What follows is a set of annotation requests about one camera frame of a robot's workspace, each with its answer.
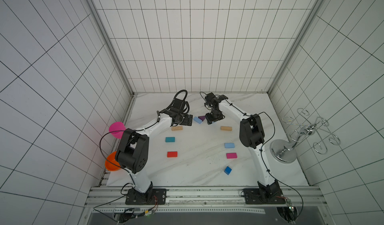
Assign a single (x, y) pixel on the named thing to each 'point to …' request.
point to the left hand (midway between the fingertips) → (183, 122)
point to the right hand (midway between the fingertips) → (214, 117)
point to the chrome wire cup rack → (284, 152)
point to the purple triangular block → (202, 117)
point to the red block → (172, 154)
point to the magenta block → (231, 155)
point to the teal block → (170, 139)
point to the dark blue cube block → (227, 170)
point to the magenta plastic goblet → (117, 126)
